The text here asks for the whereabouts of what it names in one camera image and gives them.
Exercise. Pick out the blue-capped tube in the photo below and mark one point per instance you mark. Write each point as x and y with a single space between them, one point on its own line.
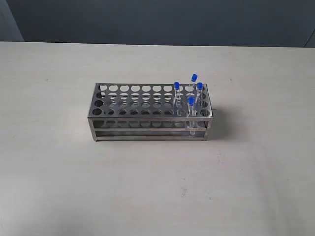
198 100
193 80
177 98
191 111

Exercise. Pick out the blue-capped tube back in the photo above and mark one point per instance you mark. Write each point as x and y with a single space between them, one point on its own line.
193 80

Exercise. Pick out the stainless steel test tube rack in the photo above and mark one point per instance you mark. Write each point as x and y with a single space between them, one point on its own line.
147 112

